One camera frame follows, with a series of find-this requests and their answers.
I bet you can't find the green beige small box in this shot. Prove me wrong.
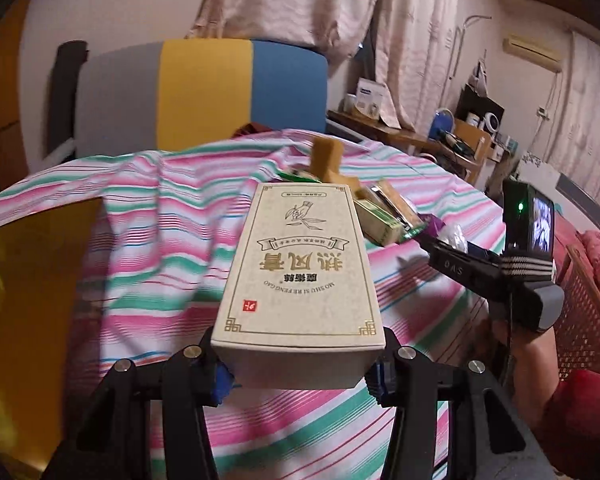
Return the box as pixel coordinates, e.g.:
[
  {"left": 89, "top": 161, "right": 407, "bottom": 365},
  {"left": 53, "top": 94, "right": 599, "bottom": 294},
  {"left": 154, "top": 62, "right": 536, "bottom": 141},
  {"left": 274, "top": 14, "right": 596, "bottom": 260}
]
[{"left": 354, "top": 200, "right": 405, "bottom": 247}]

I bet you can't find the yellow sponge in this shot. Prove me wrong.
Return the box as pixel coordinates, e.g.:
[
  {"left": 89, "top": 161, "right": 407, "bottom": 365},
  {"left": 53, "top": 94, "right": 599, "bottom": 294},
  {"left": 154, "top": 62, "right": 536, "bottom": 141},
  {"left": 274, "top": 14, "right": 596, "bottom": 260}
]
[
  {"left": 309, "top": 136, "right": 343, "bottom": 182},
  {"left": 323, "top": 170, "right": 361, "bottom": 194}
]

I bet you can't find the upright yellow sponge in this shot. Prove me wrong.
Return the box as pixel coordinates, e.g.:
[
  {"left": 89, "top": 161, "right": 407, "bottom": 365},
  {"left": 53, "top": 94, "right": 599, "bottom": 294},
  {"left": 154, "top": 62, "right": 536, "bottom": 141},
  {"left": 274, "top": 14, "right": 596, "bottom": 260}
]
[{"left": 309, "top": 136, "right": 343, "bottom": 182}]

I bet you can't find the beige printed cardboard box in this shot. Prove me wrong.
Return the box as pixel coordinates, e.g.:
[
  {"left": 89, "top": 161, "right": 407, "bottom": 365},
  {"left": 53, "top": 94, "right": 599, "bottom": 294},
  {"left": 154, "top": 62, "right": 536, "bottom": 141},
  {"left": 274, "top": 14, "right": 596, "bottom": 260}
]
[{"left": 211, "top": 182, "right": 386, "bottom": 390}]

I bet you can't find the red sleeve forearm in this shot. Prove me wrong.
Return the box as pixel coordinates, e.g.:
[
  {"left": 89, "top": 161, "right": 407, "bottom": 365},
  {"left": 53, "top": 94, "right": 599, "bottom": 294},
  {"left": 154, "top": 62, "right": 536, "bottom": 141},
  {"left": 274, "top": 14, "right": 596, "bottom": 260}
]
[{"left": 534, "top": 370, "right": 600, "bottom": 479}]

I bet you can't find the grey yellow blue chair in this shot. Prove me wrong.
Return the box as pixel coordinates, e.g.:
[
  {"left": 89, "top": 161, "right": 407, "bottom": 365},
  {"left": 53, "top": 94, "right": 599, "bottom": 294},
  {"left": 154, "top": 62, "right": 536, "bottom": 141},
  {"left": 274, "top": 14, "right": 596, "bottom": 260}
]
[{"left": 46, "top": 39, "right": 327, "bottom": 157}]

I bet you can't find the gold tray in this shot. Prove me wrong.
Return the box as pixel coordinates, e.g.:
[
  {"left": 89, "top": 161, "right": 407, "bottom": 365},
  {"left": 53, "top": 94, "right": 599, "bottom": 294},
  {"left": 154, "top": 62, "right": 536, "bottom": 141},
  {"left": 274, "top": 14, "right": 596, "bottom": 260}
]
[{"left": 0, "top": 198, "right": 102, "bottom": 471}]

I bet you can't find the red wicker chair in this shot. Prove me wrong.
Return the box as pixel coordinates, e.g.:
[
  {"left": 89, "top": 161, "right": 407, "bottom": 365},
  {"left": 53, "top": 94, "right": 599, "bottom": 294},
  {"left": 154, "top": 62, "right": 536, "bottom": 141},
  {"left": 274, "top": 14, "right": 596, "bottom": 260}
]
[{"left": 555, "top": 228, "right": 600, "bottom": 378}]

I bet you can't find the pink patterned curtain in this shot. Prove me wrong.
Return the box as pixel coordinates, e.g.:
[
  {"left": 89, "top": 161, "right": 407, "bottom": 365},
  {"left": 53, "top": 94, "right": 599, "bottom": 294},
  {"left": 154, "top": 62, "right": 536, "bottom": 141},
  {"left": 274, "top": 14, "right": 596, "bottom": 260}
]
[{"left": 188, "top": 0, "right": 458, "bottom": 134}]

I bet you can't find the green cracker pack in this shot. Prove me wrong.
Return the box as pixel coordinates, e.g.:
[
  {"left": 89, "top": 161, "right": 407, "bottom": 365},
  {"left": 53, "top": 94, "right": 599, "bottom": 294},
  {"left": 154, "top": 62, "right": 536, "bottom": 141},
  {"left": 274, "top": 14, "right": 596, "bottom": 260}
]
[{"left": 370, "top": 180, "right": 426, "bottom": 237}]

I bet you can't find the right hand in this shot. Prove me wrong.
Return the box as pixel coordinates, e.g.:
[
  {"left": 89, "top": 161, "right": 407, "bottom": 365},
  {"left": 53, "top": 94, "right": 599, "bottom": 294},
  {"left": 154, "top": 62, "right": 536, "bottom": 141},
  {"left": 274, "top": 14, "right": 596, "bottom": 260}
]
[{"left": 492, "top": 321, "right": 559, "bottom": 429}]

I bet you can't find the white plastic wad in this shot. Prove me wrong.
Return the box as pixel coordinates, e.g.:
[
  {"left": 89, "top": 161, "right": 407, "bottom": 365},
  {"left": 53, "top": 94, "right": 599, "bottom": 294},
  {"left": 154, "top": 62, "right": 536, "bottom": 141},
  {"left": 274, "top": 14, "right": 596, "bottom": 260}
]
[{"left": 437, "top": 224, "right": 468, "bottom": 254}]

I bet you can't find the white air conditioner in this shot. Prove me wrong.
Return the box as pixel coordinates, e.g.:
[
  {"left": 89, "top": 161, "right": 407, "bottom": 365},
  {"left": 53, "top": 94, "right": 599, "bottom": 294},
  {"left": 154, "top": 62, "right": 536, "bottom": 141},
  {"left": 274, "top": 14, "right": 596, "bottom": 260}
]
[{"left": 503, "top": 35, "right": 562, "bottom": 74}]

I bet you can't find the wooden desk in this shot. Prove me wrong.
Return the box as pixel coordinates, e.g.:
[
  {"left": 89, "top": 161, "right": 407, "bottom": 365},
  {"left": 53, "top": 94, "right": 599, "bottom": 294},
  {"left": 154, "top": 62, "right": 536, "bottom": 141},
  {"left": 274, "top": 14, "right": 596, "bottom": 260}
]
[{"left": 327, "top": 110, "right": 483, "bottom": 185}]

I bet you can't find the purple snack packet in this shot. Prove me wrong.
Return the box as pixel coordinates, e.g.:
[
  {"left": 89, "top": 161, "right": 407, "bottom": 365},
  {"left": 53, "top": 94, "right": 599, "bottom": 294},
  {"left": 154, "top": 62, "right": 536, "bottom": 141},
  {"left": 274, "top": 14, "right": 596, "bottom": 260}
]
[{"left": 420, "top": 214, "right": 445, "bottom": 237}]

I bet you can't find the blue round fan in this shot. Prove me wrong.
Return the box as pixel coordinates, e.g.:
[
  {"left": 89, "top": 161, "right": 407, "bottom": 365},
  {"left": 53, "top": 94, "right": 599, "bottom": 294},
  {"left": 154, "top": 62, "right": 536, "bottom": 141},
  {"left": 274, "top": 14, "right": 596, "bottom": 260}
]
[{"left": 428, "top": 107, "right": 455, "bottom": 140}]

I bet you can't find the black camera with screen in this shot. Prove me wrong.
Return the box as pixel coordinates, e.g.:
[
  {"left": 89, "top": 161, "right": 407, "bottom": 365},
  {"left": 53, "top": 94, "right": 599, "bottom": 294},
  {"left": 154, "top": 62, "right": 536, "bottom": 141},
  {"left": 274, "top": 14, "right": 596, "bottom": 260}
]
[{"left": 503, "top": 180, "right": 555, "bottom": 260}]

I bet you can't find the white blue product box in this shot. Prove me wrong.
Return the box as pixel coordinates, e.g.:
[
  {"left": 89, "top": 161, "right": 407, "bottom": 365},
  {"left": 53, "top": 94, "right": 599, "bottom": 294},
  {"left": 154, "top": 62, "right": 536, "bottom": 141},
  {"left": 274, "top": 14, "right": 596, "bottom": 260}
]
[{"left": 354, "top": 78, "right": 387, "bottom": 120}]

